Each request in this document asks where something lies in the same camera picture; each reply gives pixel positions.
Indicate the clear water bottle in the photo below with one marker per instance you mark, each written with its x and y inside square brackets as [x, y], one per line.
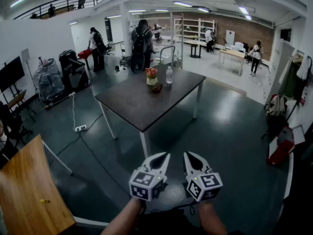
[169, 76]

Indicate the round table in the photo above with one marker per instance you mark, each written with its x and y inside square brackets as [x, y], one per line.
[195, 44]

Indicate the black office chair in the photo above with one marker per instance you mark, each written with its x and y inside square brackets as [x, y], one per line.
[14, 124]

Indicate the coat rack with clothes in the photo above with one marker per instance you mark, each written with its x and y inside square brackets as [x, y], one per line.
[293, 77]

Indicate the small wooden desk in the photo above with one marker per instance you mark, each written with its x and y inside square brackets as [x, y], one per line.
[18, 99]

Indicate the beige backpack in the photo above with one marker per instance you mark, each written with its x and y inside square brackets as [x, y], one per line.
[276, 105]

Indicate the plastic wrapped pallet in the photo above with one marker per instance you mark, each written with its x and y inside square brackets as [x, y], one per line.
[49, 79]

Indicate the white panel on tripod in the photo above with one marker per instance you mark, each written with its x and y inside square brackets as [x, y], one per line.
[25, 54]

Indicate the black balcony railing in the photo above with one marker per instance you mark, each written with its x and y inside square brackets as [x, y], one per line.
[66, 1]

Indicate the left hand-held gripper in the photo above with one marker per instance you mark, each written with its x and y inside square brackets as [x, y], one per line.
[146, 187]

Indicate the person's right forearm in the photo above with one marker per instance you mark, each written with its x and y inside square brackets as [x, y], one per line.
[211, 219]

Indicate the black television on stand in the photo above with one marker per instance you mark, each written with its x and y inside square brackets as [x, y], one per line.
[11, 73]

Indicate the metal trolley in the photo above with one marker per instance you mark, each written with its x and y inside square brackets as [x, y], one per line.
[167, 55]

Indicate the black machine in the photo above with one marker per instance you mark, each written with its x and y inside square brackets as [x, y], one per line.
[72, 70]

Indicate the red case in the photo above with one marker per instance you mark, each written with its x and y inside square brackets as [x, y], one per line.
[281, 148]

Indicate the person's left forearm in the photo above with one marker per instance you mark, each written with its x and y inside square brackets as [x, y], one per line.
[124, 217]

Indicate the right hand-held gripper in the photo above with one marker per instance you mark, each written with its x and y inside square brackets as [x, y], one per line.
[207, 183]

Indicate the dark table with white legs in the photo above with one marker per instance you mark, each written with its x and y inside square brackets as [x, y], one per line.
[146, 101]

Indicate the red table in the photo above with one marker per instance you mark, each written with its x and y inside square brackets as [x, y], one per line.
[84, 54]

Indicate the person's dark clothing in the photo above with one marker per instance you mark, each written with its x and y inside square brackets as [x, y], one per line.
[166, 223]

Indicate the ceiling light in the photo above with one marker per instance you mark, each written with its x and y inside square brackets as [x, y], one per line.
[243, 10]
[182, 4]
[203, 9]
[18, 1]

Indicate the light wooden table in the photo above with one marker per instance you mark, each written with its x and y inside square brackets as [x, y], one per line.
[232, 54]

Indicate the white lockers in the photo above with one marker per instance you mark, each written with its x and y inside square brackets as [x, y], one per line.
[276, 70]

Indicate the small yellow object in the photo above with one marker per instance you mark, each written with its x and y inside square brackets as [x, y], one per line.
[45, 201]

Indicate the white sign board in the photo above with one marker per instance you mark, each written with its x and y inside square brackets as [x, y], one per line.
[230, 37]

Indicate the small dark brown object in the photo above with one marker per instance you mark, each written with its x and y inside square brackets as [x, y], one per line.
[157, 88]

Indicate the wooden shelving unit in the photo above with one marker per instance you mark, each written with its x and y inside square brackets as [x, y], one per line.
[193, 28]

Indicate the orange flowers in pot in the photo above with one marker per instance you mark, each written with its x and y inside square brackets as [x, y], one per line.
[151, 75]

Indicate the white power strip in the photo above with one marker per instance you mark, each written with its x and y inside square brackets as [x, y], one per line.
[80, 128]

